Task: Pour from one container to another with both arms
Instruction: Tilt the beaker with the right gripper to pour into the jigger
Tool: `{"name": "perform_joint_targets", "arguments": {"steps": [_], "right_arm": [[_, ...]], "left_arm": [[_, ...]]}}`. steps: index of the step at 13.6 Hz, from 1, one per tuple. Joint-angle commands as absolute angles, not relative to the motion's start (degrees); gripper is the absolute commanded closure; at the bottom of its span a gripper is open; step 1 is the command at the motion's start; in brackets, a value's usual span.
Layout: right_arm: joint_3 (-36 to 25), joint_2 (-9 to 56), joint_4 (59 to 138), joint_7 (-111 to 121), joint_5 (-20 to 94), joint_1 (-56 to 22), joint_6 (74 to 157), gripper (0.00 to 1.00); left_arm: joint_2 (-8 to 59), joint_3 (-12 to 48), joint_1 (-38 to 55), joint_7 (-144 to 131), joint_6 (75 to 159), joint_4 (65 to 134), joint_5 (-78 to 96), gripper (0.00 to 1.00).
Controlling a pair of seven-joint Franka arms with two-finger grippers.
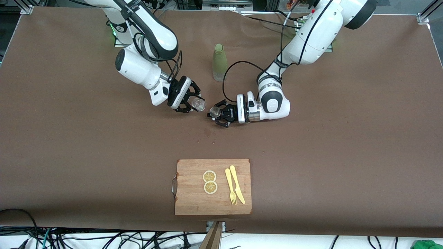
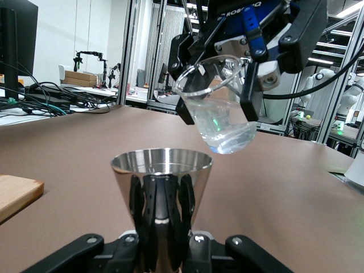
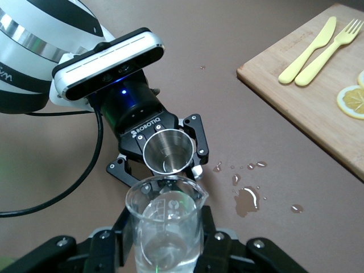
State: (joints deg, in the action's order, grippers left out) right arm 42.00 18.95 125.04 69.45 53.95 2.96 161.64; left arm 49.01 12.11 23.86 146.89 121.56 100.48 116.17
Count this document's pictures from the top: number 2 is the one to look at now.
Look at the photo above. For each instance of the small dark monitor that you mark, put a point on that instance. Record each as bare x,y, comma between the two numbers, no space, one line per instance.
164,74

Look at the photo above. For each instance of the cardboard box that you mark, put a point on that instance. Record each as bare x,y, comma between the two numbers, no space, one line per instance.
79,78

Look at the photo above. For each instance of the small black robot arm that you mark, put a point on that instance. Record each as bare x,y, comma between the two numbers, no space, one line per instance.
88,52

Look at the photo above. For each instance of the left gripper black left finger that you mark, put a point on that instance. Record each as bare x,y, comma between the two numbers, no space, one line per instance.
85,250

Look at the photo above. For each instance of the clear plastic cup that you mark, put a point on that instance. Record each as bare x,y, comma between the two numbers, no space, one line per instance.
216,119

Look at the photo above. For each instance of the black computer monitor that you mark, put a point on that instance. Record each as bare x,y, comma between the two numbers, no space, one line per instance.
25,37

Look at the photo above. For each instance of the steel jigger measuring cup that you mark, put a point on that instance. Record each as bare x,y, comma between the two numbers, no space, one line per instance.
159,199

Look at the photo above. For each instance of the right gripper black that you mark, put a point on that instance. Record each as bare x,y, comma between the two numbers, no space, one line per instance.
231,12

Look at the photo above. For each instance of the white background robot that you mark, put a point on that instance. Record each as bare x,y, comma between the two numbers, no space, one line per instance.
351,94
318,76

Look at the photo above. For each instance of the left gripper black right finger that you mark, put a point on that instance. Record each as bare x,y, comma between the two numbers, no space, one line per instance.
241,253

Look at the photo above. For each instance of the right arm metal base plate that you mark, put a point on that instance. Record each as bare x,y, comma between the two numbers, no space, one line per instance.
338,175

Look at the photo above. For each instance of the wooden cutting board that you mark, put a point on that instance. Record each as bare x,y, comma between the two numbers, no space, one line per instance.
17,193

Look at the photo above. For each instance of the aluminium frame post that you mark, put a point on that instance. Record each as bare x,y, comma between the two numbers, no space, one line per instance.
156,57
128,57

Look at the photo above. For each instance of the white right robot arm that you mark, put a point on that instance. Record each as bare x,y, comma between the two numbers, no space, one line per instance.
357,173

